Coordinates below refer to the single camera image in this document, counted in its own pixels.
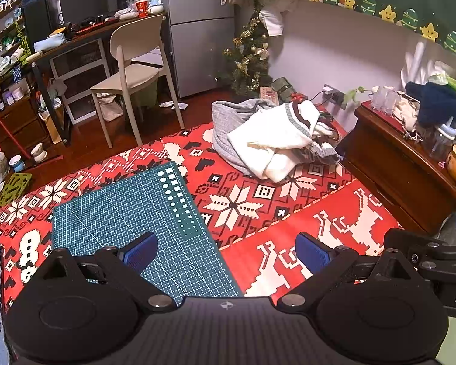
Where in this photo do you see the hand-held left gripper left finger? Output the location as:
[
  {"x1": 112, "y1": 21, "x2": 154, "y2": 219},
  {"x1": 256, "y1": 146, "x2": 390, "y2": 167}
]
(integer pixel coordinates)
[{"x1": 46, "y1": 232, "x2": 176, "y2": 312}]

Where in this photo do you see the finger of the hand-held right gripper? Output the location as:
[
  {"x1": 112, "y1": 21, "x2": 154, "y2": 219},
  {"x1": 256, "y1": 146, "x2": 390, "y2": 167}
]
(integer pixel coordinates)
[{"x1": 383, "y1": 228, "x2": 449, "y2": 265}]

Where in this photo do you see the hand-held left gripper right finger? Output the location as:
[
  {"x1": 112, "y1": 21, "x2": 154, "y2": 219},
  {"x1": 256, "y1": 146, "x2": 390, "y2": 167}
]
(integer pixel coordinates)
[{"x1": 277, "y1": 232, "x2": 417, "y2": 313}]

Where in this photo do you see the white knit vest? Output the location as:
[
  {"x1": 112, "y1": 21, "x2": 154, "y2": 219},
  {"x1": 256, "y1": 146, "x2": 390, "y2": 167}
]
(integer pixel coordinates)
[{"x1": 227, "y1": 101, "x2": 344, "y2": 183}]

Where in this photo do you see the red patterned blanket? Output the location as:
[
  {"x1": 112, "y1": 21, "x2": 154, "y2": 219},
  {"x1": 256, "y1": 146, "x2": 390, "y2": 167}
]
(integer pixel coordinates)
[{"x1": 0, "y1": 120, "x2": 443, "y2": 365}]

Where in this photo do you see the green cutting mat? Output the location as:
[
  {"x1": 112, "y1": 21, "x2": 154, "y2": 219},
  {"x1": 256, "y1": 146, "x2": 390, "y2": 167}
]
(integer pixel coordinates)
[{"x1": 52, "y1": 162, "x2": 244, "y2": 307}]

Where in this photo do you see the clear plastic bottle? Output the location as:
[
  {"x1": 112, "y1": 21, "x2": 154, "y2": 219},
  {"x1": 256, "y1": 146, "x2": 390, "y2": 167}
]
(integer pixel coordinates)
[{"x1": 427, "y1": 122, "x2": 456, "y2": 160}]

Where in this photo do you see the wooden nightstand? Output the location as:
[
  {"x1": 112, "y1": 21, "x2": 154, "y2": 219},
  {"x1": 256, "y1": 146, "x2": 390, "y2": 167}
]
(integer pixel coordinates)
[{"x1": 344, "y1": 101, "x2": 456, "y2": 236}]

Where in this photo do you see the dark blue knit hat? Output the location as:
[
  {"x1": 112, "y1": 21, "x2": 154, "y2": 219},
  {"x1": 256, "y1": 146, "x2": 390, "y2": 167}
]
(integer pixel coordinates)
[{"x1": 405, "y1": 82, "x2": 456, "y2": 128}]

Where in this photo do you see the cream folded cloth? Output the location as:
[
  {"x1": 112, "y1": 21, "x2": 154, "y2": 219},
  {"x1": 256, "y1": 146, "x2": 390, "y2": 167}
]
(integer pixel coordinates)
[{"x1": 391, "y1": 97, "x2": 420, "y2": 130}]

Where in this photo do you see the green plastic rack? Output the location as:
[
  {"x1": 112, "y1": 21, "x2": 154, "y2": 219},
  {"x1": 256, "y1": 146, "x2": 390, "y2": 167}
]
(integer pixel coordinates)
[{"x1": 0, "y1": 173, "x2": 33, "y2": 206}]

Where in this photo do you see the white ceramic bowl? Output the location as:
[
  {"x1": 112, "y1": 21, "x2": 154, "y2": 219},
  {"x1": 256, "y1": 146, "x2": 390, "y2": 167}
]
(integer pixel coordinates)
[{"x1": 30, "y1": 142, "x2": 48, "y2": 162}]

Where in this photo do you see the grey knit sweater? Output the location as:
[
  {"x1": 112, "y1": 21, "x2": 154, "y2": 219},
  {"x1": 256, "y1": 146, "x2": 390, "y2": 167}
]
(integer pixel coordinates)
[{"x1": 212, "y1": 99, "x2": 343, "y2": 177}]

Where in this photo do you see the row of clear glasses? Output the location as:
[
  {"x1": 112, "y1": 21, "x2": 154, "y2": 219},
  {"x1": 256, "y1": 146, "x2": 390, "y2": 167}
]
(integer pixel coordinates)
[{"x1": 371, "y1": 85, "x2": 399, "y2": 115}]

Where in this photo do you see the white laundry bag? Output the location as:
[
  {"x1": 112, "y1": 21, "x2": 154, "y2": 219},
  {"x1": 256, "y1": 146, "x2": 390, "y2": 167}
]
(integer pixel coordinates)
[{"x1": 97, "y1": 92, "x2": 124, "y2": 122}]

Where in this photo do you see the green trash bin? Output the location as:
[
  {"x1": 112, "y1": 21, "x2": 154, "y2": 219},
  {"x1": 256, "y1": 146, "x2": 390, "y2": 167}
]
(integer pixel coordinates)
[{"x1": 131, "y1": 78, "x2": 160, "y2": 109}]

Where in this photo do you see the green plant sprig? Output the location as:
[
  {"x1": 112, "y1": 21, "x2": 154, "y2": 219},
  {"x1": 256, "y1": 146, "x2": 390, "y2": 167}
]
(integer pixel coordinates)
[{"x1": 344, "y1": 87, "x2": 373, "y2": 107}]

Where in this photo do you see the red patterned gift box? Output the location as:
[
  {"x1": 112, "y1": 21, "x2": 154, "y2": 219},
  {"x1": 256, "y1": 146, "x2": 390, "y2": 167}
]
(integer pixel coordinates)
[{"x1": 258, "y1": 87, "x2": 279, "y2": 103}]

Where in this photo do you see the clear plastic bag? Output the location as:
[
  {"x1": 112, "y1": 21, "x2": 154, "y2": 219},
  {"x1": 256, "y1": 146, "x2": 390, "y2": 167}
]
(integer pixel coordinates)
[{"x1": 401, "y1": 42, "x2": 456, "y2": 84}]

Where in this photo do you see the green gift box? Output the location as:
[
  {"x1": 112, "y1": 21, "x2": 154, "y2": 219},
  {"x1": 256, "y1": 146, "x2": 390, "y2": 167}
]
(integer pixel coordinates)
[{"x1": 271, "y1": 77, "x2": 293, "y2": 97}]

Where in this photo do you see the wooden drawer chest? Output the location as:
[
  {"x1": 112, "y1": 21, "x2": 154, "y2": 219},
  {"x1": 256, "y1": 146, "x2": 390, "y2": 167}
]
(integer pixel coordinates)
[{"x1": 0, "y1": 95, "x2": 50, "y2": 160}]

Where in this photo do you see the beige plastic chair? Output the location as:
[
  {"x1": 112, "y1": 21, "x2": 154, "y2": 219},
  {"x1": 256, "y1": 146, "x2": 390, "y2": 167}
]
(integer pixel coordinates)
[{"x1": 90, "y1": 14, "x2": 185, "y2": 149}]

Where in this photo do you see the red broom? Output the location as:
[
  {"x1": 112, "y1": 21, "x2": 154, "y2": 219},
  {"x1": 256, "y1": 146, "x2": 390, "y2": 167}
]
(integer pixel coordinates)
[{"x1": 0, "y1": 95, "x2": 21, "y2": 158}]

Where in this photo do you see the small Christmas tree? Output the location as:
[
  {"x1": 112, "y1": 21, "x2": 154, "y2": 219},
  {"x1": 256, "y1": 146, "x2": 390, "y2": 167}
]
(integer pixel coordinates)
[{"x1": 222, "y1": 0, "x2": 274, "y2": 96}]

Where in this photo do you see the grey refrigerator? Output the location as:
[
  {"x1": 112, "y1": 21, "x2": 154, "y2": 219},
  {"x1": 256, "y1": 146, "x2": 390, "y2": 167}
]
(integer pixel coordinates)
[{"x1": 148, "y1": 0, "x2": 236, "y2": 99}]

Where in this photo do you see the black desk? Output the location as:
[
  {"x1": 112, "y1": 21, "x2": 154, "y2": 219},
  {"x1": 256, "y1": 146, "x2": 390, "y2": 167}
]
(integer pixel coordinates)
[{"x1": 26, "y1": 13, "x2": 170, "y2": 148}]

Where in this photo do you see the white hanging cloth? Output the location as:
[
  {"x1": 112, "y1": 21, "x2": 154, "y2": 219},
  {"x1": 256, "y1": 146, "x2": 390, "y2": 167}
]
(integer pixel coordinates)
[{"x1": 258, "y1": 8, "x2": 285, "y2": 37}]

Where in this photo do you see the black computer tower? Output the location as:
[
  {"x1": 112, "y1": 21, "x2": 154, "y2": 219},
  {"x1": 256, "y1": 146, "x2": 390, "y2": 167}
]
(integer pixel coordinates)
[{"x1": 23, "y1": 0, "x2": 59, "y2": 52}]

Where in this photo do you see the white wall charger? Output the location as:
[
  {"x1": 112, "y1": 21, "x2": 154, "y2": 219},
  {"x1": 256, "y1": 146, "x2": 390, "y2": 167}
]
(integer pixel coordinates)
[{"x1": 321, "y1": 84, "x2": 344, "y2": 107}]

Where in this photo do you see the cluttered wall shelf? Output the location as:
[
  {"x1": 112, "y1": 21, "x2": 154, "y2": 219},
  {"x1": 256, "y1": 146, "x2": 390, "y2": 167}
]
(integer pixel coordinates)
[{"x1": 0, "y1": 0, "x2": 61, "y2": 96}]

